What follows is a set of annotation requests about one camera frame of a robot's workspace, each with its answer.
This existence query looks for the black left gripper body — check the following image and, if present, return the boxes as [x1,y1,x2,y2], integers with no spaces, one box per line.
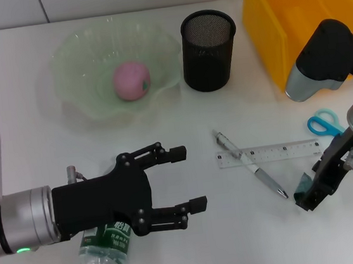
[48,150,157,247]

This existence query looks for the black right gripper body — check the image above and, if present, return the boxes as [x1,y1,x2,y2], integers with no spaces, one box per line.
[310,127,353,193]

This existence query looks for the green plastic wrapper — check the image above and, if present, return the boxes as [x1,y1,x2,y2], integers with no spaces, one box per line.
[291,170,316,204]

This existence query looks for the blue handled scissors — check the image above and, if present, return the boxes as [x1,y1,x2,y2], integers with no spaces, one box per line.
[305,105,353,172]

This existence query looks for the clear water bottle green label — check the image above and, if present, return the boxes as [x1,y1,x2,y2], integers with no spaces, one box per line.
[73,218,137,264]

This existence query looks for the pink peach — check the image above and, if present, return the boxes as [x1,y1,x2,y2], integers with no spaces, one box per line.
[111,60,153,104]

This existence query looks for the clear plastic ruler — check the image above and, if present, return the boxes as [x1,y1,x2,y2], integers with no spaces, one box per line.
[215,137,323,169]

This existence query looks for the silver white ballpoint pen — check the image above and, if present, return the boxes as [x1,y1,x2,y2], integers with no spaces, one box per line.
[212,122,289,206]

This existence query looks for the black mesh pen holder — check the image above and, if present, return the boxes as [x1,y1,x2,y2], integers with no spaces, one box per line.
[176,6,243,95]

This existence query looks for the green glass fruit plate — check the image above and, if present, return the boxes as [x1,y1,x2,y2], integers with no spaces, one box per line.
[45,10,190,134]

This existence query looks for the yellow plastic bin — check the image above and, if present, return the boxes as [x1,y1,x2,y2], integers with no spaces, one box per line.
[240,0,353,96]

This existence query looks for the left gripper connector cable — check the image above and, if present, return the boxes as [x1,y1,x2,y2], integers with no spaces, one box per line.
[65,163,89,185]

